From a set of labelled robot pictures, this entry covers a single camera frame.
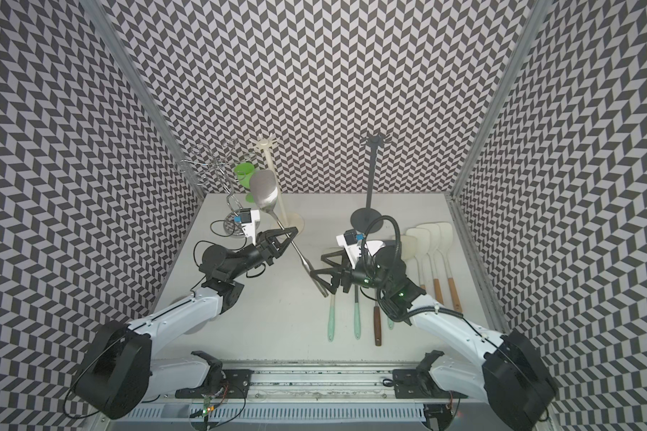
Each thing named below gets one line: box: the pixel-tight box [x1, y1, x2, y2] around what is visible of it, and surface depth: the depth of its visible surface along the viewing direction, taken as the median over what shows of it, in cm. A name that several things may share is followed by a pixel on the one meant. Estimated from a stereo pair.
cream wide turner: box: [327, 293, 337, 343], surface depth 85 cm
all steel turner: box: [249, 169, 329, 299], surface depth 65 cm
